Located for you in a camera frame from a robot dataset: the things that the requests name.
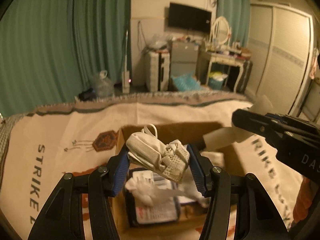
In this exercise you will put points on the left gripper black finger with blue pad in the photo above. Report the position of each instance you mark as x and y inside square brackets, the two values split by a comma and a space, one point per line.
[61, 216]
[256, 215]

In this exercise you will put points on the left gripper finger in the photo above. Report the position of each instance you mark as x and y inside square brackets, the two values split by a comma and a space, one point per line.
[257, 124]
[289, 120]

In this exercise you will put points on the white socks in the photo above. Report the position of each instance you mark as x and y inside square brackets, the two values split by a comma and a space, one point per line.
[228, 135]

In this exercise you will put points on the white mesh garment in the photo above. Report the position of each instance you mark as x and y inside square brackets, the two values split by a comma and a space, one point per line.
[168, 160]

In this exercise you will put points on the white plastic-wrapped soft bundle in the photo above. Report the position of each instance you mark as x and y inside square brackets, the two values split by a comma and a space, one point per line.
[151, 195]

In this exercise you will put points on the brown cardboard box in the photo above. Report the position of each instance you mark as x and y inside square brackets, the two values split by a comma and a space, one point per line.
[192, 216]

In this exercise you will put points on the flat packaged item with label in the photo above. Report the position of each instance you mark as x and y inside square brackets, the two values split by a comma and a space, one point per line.
[142, 215]

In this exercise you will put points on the bin with yellow-white contents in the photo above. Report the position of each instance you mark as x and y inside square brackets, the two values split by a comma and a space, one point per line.
[216, 79]

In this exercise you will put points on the cream printed blanket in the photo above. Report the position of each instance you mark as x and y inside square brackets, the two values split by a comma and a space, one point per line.
[57, 139]

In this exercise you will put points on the white sliding wardrobe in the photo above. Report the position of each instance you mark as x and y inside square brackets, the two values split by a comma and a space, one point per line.
[281, 42]

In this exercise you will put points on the white dressing table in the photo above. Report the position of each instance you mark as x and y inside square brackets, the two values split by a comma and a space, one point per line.
[206, 59]

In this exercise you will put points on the blue plastic bag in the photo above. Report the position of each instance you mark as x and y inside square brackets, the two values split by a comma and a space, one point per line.
[185, 83]

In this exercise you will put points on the white oval vanity mirror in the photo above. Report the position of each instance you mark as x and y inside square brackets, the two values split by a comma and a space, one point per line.
[220, 32]

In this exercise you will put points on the small grey refrigerator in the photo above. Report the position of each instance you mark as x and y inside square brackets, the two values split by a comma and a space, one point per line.
[183, 59]

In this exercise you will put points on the striped grey bedding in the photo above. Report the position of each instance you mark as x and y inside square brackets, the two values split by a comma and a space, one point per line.
[6, 127]

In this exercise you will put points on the white black storage cabinet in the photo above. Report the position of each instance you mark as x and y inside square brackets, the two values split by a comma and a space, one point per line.
[157, 69]

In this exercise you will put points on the narrow green curtain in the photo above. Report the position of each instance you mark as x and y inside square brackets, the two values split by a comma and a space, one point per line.
[237, 13]

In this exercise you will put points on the clear water jug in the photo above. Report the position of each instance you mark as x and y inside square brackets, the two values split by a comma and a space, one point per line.
[102, 85]

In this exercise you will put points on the large green curtain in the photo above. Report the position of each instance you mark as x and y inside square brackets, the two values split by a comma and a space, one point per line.
[50, 49]

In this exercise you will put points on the black wall television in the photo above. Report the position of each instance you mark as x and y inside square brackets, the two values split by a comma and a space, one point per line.
[190, 18]

